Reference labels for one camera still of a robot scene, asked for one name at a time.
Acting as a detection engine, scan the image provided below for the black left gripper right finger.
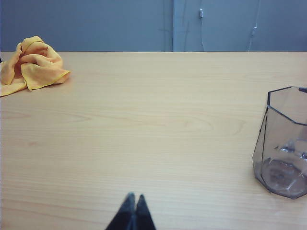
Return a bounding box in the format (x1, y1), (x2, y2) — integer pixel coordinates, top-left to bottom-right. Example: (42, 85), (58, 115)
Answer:
(135, 194), (158, 230)

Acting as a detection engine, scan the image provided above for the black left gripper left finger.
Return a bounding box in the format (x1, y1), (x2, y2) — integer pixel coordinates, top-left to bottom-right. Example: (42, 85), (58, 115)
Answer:
(105, 192), (136, 230)

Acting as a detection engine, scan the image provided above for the clear grey plastic mug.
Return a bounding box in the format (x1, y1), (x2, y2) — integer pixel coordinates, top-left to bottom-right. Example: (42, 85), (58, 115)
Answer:
(252, 86), (307, 199)

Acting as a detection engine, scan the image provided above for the crumpled yellow cloth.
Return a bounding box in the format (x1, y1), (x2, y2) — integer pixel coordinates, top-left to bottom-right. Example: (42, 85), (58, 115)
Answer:
(0, 35), (71, 97)

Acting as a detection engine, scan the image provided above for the thin white wall cable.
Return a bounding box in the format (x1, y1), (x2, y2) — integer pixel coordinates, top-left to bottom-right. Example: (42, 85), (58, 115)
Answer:
(248, 0), (262, 52)
(198, 8), (206, 52)

